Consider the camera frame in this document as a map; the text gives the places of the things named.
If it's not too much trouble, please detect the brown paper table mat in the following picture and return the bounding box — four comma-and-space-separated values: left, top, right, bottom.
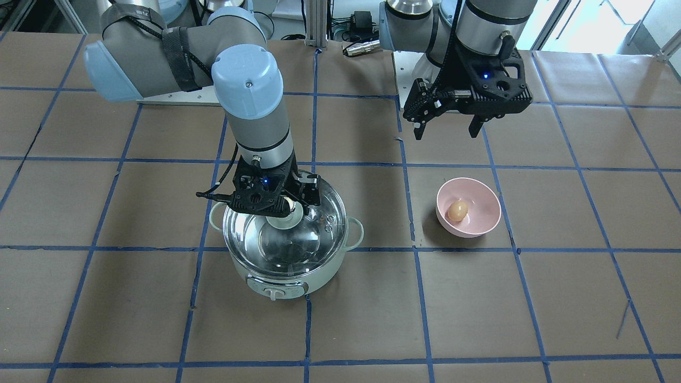
2, 32, 679, 382

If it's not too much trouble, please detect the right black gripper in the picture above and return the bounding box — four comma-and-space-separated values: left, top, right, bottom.
196, 154, 322, 217

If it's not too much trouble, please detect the aluminium frame post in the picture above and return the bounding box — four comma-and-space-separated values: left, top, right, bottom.
302, 1, 330, 50

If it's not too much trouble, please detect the pink bowl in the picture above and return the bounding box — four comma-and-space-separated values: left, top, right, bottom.
435, 177, 502, 238

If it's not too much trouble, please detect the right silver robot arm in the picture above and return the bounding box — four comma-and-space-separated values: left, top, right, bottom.
84, 1, 321, 218

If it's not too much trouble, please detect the glass pot lid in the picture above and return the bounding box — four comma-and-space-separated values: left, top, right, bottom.
223, 179, 348, 278

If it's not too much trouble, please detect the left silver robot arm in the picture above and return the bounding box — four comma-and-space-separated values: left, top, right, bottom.
379, 1, 537, 140

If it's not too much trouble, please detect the brown egg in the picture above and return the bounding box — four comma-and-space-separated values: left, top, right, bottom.
447, 199, 469, 222

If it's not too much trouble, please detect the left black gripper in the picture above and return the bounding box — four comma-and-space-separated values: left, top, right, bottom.
402, 32, 533, 140

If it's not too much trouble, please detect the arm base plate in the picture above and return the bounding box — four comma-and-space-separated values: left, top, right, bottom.
393, 51, 423, 109
138, 86, 221, 107

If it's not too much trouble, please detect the white electric pot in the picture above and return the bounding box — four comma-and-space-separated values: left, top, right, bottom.
214, 179, 364, 301

